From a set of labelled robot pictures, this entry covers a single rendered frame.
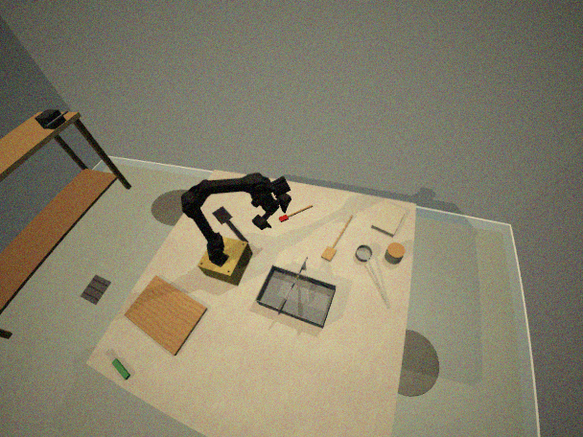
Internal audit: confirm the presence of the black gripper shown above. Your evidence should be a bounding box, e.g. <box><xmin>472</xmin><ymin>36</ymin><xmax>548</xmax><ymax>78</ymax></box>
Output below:
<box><xmin>252</xmin><ymin>194</ymin><xmax>292</xmax><ymax>230</ymax></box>

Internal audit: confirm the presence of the grey roasting tin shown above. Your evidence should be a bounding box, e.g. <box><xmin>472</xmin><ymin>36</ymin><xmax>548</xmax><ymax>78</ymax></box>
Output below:
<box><xmin>256</xmin><ymin>265</ymin><xmax>336</xmax><ymax>329</ymax></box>

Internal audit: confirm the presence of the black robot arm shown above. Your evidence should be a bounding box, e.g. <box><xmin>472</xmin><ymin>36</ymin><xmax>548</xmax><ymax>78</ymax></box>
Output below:
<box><xmin>181</xmin><ymin>172</ymin><xmax>291</xmax><ymax>267</ymax></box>

